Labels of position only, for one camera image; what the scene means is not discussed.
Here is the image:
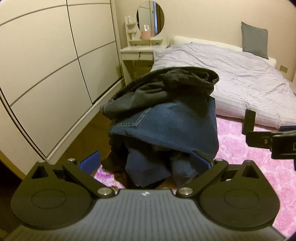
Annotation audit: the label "pink tissue box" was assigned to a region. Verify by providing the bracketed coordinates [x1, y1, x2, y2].
[141, 24, 152, 40]

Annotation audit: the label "black garment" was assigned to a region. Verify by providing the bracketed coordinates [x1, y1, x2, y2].
[120, 67, 220, 98]

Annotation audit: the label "navy garment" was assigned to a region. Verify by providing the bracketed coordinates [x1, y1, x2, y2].
[102, 137, 173, 188]

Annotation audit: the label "white wardrobe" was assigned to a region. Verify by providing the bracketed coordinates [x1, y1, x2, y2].
[0, 0, 127, 180]

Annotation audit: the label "light crinkled duvet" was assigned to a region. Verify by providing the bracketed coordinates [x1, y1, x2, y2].
[151, 43, 296, 129]

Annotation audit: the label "white vanity table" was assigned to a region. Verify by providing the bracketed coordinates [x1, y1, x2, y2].
[120, 45, 167, 85]

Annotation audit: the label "blue jeans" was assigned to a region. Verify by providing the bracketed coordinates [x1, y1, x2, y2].
[100, 95, 220, 187]

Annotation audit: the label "grey pillow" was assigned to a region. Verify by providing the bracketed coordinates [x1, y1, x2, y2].
[241, 22, 269, 60]

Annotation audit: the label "dark grey garment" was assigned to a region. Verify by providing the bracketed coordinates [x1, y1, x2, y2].
[100, 81, 208, 120]

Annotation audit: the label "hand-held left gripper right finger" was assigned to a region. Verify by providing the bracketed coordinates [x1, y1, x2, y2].
[177, 151, 260, 197]

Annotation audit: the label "round mirror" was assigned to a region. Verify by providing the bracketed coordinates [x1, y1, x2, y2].
[136, 0, 166, 38]

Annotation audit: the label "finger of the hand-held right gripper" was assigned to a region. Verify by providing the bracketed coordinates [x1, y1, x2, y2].
[242, 109, 273, 149]
[279, 125, 296, 135]

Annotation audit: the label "pink floral blanket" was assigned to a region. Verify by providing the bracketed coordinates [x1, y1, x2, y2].
[94, 115, 296, 239]

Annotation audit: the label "white tiered organizer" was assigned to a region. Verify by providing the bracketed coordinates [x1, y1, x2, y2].
[126, 16, 151, 47]

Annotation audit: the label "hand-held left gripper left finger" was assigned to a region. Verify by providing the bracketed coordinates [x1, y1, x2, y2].
[31, 151, 116, 198]

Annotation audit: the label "cream pillow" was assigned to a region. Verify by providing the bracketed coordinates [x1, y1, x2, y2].
[170, 35, 277, 68]

